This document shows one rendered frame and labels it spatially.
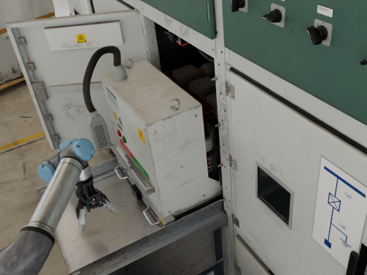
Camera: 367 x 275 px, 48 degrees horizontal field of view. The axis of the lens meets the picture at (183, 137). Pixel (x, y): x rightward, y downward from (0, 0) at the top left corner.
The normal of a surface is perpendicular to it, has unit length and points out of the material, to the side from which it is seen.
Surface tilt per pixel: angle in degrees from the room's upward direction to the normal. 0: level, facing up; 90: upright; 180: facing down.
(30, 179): 0
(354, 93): 90
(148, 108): 0
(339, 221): 90
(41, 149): 0
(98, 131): 90
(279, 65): 90
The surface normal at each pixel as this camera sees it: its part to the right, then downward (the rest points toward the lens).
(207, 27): -0.87, 0.36
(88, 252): -0.11, -0.80
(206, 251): 0.48, 0.47
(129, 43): -0.02, 0.58
